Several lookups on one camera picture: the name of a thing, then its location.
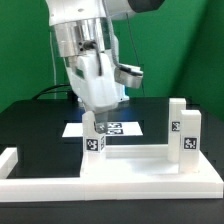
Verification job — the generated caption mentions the white U-shaped frame fence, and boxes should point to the white U-shaped frame fence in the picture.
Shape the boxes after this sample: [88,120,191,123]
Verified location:
[0,148,224,203]

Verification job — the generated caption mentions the marker tag sheet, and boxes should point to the marker tag sheet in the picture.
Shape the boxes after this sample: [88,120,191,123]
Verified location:
[62,122,143,138]

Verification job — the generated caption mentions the white desk top tray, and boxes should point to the white desk top tray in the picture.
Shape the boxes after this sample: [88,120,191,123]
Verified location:
[80,144,222,183]

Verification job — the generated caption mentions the grey white cable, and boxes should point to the grey white cable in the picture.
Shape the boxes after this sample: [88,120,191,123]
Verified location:
[51,49,58,89]

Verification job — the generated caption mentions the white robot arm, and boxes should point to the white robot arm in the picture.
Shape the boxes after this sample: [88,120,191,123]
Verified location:
[45,0,165,133]

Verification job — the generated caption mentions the black cables on table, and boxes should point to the black cables on table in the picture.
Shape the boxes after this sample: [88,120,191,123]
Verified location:
[31,83,73,101]

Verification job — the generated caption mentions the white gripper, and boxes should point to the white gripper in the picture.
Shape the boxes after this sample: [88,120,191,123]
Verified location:
[65,53,118,134]

